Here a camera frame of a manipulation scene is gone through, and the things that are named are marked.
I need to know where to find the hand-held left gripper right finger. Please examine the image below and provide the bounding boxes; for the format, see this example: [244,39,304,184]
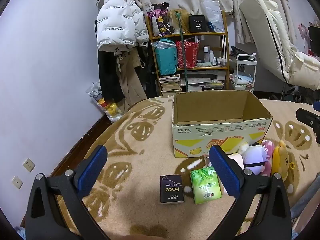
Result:
[209,144,293,240]

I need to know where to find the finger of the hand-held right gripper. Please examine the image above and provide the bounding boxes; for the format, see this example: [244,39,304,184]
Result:
[296,108,320,143]

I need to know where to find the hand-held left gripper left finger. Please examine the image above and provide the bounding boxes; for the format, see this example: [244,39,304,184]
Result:
[25,144,110,240]

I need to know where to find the green tissue pack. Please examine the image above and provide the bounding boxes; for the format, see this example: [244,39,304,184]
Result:
[190,166,223,205]

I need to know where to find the white fluffy plush with tag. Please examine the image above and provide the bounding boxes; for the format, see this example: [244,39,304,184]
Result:
[235,141,262,155]

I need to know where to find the purple-haired plush doll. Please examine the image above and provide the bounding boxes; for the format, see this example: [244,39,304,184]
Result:
[241,144,270,175]

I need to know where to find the yellow dog plush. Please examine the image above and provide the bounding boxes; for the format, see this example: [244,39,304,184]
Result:
[271,140,294,180]

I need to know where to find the cardboard box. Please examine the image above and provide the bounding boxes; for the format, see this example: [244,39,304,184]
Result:
[172,90,273,158]

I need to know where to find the pink plush toy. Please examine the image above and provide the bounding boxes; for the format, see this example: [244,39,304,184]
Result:
[261,140,275,177]

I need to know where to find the black tissue pack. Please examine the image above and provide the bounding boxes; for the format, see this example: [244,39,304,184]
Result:
[160,174,184,205]

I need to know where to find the plastic bag with yellow contents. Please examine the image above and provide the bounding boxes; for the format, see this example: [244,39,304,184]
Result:
[86,81,123,123]

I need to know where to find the white trolley cart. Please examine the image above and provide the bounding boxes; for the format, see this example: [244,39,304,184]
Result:
[229,54,257,92]

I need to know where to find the light blue folded cloth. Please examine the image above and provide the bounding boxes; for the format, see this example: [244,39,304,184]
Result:
[231,74,253,85]

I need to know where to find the black monitor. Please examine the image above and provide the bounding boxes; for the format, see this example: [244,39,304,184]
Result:
[307,25,320,53]

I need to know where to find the pile of books and papers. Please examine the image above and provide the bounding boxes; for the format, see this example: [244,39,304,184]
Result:
[187,71,225,92]

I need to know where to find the beige hanging trousers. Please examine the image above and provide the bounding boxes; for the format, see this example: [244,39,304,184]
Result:
[116,47,148,113]

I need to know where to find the black hanging garment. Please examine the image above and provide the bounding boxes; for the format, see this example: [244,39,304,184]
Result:
[97,47,125,103]

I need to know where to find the stack of old books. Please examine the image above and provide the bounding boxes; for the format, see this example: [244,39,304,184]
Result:
[159,74,183,97]

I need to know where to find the row of toiletry bottles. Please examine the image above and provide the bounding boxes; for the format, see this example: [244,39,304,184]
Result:
[202,45,227,67]

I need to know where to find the green pole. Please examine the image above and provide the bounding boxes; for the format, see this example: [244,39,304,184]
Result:
[176,11,190,92]

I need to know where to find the red gift bag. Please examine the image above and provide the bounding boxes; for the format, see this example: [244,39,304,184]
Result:
[175,39,200,69]

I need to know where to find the teal bag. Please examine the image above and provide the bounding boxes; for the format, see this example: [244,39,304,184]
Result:
[152,39,178,76]

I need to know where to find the wooden shelf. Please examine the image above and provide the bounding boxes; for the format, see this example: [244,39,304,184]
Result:
[145,10,230,97]

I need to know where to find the clear plastic bag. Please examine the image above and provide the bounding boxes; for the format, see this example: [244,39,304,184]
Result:
[201,0,225,33]

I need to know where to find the white puffer jacket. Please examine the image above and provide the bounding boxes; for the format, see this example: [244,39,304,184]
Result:
[96,0,148,53]

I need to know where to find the black square box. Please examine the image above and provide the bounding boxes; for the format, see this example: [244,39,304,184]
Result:
[189,15,207,33]

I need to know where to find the blond wig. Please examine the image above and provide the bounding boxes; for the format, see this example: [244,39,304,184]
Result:
[167,9,192,34]

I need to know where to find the black purple patterned bag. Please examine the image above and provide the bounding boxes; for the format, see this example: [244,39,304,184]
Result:
[146,2,175,37]

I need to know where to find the white wall socket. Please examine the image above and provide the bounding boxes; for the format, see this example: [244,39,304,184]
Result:
[22,157,36,173]
[12,176,24,190]

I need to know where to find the pink wall ornament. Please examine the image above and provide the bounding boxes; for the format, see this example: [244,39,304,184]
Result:
[297,22,311,37]

